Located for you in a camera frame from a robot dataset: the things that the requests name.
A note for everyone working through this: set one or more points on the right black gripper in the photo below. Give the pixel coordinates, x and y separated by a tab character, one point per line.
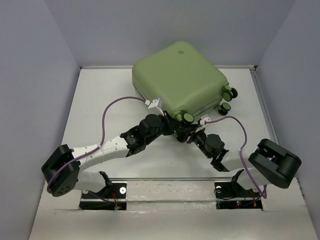
185	132

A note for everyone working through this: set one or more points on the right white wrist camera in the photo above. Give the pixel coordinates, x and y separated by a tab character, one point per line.
202	123

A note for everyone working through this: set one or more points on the metal table edge rail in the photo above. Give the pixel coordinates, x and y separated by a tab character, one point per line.
268	120

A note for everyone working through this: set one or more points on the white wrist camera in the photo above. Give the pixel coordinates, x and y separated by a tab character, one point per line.
202	123
154	105

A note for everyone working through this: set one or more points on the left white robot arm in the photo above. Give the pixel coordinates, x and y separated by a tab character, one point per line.
63	169

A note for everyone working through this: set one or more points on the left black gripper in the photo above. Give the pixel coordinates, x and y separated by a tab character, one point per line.
171	124

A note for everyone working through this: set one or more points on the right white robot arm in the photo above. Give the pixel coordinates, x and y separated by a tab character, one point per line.
214	149

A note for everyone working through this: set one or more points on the green hard-shell suitcase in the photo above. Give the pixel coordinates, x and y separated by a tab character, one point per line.
185	80

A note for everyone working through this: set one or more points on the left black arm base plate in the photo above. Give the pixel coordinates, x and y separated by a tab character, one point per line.
109	199

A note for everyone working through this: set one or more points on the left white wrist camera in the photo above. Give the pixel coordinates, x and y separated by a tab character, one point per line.
154	105

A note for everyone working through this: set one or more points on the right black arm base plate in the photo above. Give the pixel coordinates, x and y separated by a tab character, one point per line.
231	196

